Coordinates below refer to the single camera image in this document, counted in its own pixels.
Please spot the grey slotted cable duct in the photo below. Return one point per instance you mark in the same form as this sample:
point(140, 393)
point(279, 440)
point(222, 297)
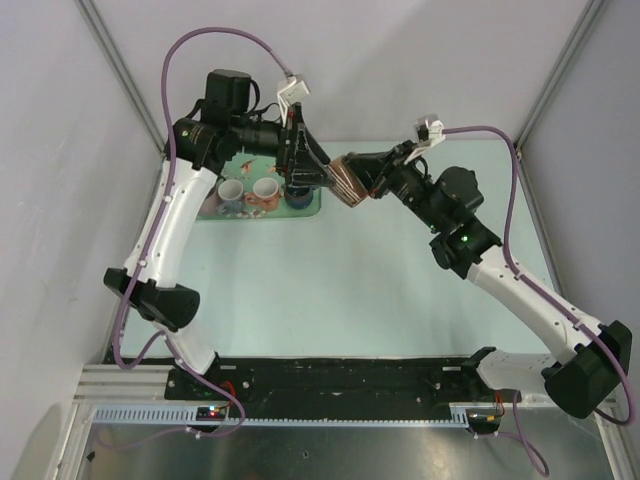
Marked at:
point(208, 416)

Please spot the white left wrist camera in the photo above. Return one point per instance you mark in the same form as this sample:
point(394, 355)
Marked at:
point(292, 90)

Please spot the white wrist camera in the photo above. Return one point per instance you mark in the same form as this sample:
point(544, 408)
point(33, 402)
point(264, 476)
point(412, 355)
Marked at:
point(430, 133)
point(292, 90)

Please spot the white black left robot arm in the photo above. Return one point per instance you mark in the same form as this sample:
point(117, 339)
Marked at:
point(199, 146)

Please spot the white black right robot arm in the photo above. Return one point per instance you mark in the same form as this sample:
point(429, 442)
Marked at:
point(587, 359)

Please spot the left aluminium frame post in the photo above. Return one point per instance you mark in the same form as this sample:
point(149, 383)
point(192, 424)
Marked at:
point(105, 41)

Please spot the aluminium frame post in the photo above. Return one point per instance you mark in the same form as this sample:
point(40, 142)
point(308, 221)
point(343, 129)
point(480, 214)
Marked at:
point(105, 41)
point(575, 43)

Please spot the brown striped mug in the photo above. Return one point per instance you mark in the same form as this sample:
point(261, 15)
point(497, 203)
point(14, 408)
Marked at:
point(346, 187)

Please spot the green floral placemat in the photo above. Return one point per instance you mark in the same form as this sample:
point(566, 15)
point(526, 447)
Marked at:
point(248, 168)

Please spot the grey blue small mug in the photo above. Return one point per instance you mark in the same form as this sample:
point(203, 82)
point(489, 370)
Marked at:
point(231, 197)

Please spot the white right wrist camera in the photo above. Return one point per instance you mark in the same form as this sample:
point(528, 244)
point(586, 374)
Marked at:
point(430, 133)

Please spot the right aluminium frame post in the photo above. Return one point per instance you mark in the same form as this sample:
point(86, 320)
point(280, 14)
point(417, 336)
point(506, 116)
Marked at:
point(575, 43)

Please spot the salmon pink mug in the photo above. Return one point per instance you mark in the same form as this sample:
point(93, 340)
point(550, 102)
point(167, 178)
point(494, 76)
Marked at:
point(265, 194)

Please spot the dark blue mug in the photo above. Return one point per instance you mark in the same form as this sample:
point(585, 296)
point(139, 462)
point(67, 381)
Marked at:
point(298, 198)

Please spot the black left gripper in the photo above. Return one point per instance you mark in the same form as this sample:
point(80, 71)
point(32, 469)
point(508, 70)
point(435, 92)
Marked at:
point(295, 164)

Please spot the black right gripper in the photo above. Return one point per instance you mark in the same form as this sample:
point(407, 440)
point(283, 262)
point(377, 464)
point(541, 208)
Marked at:
point(379, 171)

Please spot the aluminium front rail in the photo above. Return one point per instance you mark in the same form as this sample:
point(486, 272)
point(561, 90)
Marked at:
point(147, 383)

